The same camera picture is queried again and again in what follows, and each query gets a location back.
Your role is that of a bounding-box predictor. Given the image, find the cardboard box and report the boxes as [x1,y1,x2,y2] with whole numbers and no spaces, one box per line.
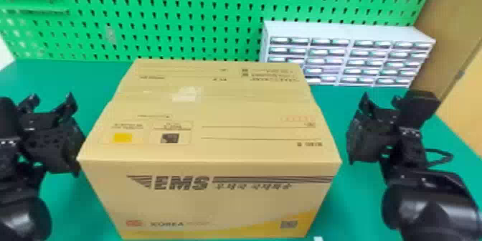
[76,58,343,240]

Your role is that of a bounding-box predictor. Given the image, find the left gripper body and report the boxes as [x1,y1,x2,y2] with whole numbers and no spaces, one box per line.
[18,111,87,178]

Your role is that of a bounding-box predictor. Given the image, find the white drawer cabinet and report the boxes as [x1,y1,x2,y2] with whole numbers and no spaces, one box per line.
[260,20,437,88]

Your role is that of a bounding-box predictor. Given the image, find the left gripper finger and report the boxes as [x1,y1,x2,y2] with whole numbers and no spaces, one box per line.
[52,91,79,122]
[16,93,41,115]

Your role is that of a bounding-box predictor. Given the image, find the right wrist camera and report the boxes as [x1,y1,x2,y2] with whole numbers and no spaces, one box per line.
[397,89,442,131]

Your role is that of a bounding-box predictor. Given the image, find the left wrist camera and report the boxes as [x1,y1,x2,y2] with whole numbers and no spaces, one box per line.
[0,97,22,140]

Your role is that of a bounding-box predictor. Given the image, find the black cable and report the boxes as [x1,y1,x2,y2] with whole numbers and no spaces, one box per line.
[425,148,455,169]

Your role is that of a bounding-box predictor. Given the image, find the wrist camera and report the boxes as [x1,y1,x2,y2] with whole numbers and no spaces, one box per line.
[397,89,442,131]
[0,97,22,140]

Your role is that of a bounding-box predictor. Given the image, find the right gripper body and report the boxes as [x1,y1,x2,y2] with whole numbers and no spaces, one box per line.
[346,115,402,165]

